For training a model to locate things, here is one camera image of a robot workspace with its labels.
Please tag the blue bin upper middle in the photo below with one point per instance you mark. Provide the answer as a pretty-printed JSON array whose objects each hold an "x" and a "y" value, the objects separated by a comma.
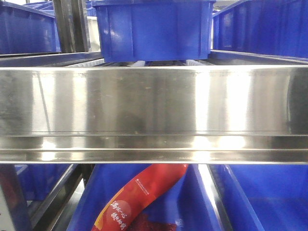
[{"x": 154, "y": 30}]

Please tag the blue bin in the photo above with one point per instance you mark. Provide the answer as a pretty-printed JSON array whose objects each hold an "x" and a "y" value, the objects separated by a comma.
[
  {"x": 27, "y": 30},
  {"x": 264, "y": 197},
  {"x": 272, "y": 27},
  {"x": 186, "y": 204},
  {"x": 37, "y": 180},
  {"x": 154, "y": 30}
]

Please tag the blue bin lower middle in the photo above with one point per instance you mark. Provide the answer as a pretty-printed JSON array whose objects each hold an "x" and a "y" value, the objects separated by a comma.
[{"x": 186, "y": 204}]

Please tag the red snack bag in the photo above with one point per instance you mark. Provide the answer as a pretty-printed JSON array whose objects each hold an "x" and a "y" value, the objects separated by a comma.
[{"x": 137, "y": 194}]

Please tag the blue bin lower left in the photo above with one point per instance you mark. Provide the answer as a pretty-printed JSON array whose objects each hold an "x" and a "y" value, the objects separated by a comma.
[{"x": 37, "y": 180}]

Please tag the blue bin lower right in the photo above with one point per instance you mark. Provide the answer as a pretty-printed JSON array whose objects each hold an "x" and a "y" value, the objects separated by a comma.
[{"x": 264, "y": 197}]

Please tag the blue bin upper right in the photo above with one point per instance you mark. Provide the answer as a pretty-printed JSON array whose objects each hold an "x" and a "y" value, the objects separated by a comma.
[{"x": 272, "y": 27}]

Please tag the blue bin upper left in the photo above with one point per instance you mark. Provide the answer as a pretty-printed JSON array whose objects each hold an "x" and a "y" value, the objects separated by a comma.
[{"x": 27, "y": 30}]

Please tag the stainless steel shelf rail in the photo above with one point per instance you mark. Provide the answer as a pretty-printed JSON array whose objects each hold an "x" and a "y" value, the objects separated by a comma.
[{"x": 245, "y": 114}]

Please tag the grey shelf upright post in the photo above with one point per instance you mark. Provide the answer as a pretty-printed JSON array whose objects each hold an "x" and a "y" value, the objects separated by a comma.
[{"x": 72, "y": 25}]

